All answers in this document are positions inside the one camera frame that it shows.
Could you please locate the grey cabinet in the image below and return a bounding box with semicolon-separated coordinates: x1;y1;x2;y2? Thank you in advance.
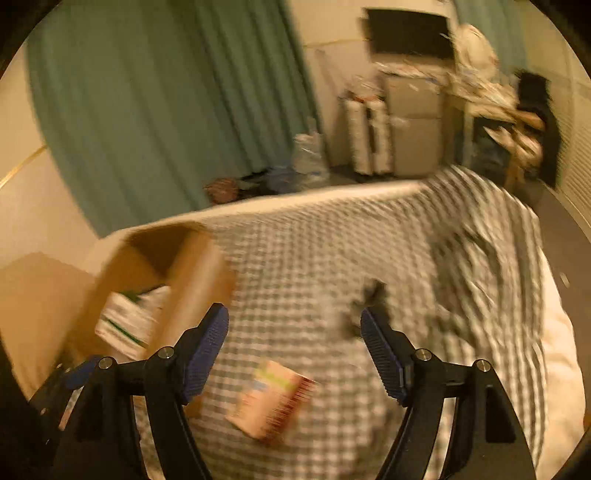
382;69;448;178

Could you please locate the white mattress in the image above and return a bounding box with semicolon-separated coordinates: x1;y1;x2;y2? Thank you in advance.
104;179;428;241

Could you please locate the grey gingham bed sheet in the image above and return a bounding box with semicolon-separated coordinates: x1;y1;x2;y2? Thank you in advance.
134;182;467;480

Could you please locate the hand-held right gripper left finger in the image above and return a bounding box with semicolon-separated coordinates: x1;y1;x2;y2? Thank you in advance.
51;304;230;480

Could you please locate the cluttered white dressing table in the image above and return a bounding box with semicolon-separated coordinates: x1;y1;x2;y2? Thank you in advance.
445;65;546;190

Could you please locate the beige headboard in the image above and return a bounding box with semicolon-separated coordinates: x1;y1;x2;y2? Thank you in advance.
0;251;105;398

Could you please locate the white slatted door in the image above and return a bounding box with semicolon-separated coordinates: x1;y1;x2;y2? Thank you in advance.
553;85;591;224

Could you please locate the clear plastic bag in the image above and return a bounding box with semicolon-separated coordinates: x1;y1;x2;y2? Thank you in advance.
292;130;331;182

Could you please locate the pink beige carton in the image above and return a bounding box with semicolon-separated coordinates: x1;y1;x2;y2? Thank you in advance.
225;360;318;445

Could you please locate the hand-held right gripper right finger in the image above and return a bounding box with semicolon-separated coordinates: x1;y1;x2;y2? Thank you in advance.
360;308;539;480

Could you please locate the white oval mirror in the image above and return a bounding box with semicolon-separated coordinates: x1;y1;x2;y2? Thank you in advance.
455;23;500;77

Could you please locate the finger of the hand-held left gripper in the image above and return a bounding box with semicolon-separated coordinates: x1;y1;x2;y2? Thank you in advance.
28;354;100;435

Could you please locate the brown bag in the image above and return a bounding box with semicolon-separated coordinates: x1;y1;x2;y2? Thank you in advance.
203;178;240;207

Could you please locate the narrow green curtain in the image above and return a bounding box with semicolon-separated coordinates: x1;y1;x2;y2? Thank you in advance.
455;0;529;70

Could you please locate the black television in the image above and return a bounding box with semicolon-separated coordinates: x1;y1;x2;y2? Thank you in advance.
364;7;455;62

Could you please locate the dark hanging garment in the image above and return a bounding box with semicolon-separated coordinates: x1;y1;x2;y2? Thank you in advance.
517;70;560;186

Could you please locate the dark cloth pile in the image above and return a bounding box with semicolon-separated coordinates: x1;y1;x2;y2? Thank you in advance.
238;167;298;195

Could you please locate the brown cardboard box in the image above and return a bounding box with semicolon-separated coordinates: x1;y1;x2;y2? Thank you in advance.
60;222;236;416

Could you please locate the small dark object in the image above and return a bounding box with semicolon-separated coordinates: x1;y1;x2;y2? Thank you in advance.
341;281;389;340

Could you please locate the white green box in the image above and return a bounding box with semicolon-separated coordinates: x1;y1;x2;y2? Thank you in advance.
95;285;172;361

